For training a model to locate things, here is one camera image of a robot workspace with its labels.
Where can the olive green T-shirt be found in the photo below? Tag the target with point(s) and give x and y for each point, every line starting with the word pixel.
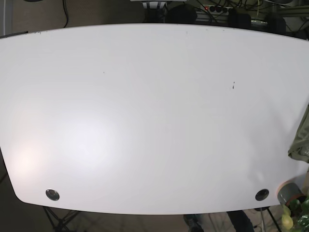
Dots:
pixel 299 150

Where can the left silver table grommet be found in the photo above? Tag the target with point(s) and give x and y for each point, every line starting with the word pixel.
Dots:
pixel 52 194

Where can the silver table grommet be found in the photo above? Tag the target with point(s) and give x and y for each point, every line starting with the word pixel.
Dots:
pixel 52 194
pixel 262 194

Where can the right silver table grommet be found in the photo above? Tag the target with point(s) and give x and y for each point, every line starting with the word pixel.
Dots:
pixel 262 194

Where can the grey plant pot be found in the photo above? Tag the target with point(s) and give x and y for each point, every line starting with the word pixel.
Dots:
pixel 290 191

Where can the green potted plant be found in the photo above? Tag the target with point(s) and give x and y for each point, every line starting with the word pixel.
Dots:
pixel 295 216

